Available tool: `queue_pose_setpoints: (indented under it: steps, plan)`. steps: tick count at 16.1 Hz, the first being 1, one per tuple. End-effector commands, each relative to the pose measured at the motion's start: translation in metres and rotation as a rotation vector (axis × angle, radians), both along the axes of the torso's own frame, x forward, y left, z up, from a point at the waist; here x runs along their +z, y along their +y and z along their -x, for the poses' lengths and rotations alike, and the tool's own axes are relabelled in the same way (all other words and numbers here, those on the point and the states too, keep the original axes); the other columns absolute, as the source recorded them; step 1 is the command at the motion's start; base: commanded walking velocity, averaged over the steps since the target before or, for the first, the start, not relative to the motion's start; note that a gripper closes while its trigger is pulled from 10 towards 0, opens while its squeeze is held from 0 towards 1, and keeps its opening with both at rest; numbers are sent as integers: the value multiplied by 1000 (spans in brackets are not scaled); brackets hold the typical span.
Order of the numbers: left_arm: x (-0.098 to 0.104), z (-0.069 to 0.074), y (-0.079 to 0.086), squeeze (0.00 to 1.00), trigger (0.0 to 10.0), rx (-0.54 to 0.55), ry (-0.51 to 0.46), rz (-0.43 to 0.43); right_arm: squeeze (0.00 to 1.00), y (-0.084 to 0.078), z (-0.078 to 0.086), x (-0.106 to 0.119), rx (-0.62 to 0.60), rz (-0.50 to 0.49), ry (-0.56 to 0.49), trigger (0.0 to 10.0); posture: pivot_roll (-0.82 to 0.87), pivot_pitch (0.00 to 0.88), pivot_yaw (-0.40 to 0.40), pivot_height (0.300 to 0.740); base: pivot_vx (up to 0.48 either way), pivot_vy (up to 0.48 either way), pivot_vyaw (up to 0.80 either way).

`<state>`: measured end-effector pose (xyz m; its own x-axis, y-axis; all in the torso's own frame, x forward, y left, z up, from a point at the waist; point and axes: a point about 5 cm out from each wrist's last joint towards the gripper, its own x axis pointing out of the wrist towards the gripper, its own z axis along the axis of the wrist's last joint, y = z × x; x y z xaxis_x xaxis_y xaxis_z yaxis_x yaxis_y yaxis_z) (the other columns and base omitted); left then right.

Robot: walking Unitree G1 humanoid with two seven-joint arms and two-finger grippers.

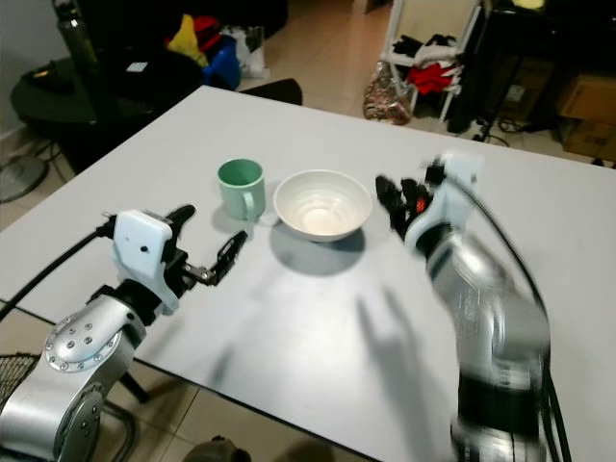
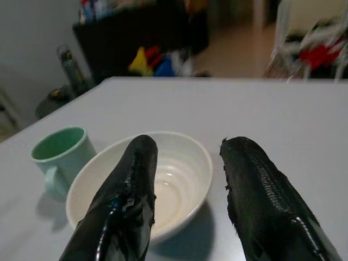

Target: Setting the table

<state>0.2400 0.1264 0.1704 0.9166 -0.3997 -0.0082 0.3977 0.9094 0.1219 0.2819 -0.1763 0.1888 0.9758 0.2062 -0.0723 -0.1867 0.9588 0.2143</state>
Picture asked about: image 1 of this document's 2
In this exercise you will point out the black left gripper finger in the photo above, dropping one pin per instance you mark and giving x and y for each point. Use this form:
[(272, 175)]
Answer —
[(232, 254), (183, 215)]

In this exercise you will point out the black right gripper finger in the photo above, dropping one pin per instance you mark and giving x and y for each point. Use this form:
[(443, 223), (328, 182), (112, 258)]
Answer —
[(412, 187), (391, 200)]

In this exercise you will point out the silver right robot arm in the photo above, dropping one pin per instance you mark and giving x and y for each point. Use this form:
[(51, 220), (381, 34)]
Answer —
[(491, 327)]

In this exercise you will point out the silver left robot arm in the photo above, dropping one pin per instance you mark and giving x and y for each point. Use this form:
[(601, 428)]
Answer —
[(79, 351)]

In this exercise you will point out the green ceramic mug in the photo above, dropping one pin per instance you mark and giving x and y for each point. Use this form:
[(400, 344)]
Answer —
[(241, 188)]

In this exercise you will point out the white ceramic bowl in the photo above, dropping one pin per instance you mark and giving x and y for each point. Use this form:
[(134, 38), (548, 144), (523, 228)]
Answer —
[(322, 204)]

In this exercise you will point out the patterned brown bag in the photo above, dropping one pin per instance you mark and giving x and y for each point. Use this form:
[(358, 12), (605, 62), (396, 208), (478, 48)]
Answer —
[(385, 96)]

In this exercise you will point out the red garment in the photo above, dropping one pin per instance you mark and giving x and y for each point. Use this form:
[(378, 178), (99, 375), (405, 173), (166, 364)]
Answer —
[(431, 77)]

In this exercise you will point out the black and white garment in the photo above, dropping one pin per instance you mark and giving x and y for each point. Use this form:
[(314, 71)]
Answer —
[(419, 45)]

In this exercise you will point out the blue bag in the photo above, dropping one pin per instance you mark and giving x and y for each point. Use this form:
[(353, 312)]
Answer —
[(223, 67)]

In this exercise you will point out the black chair back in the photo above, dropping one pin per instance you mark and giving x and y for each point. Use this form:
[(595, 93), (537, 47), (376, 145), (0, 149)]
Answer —
[(274, 91)]

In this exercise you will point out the small white paper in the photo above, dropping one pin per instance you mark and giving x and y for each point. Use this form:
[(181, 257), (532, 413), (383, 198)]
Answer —
[(138, 67)]

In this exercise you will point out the white round fan base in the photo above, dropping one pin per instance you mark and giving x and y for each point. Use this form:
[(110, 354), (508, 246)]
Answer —
[(21, 178)]

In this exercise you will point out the white metal rack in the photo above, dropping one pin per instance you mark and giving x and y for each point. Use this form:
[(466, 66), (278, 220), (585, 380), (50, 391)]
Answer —
[(397, 24)]

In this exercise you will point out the yellow cloth item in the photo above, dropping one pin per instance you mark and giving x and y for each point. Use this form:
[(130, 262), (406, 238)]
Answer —
[(185, 40)]

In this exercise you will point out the white plastic bag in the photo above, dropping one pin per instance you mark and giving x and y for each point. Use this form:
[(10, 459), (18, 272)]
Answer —
[(252, 53)]

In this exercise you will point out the dark robot foot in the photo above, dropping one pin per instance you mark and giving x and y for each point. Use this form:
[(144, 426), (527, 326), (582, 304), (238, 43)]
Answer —
[(212, 449)]

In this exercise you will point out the black cabinet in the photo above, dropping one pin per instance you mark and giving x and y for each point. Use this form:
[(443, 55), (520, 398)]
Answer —
[(529, 48)]

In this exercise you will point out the red cloth item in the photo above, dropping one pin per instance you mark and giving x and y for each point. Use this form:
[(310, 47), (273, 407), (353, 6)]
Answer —
[(205, 27)]

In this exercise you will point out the brown cardboard box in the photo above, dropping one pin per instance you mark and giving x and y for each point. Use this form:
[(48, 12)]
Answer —
[(592, 111)]

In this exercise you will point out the black floor fan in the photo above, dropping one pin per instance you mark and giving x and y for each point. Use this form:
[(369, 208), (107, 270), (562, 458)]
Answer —
[(17, 375)]

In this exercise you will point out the dark water bottle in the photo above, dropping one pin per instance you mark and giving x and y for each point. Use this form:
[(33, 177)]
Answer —
[(77, 37)]

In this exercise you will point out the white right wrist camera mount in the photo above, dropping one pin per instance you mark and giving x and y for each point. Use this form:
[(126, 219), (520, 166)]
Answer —
[(452, 197)]

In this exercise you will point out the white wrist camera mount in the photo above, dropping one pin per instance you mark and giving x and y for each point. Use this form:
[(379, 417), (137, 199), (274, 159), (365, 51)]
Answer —
[(144, 245), (452, 197)]

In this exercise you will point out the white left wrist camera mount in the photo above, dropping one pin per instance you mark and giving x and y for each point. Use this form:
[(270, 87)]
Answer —
[(144, 245)]

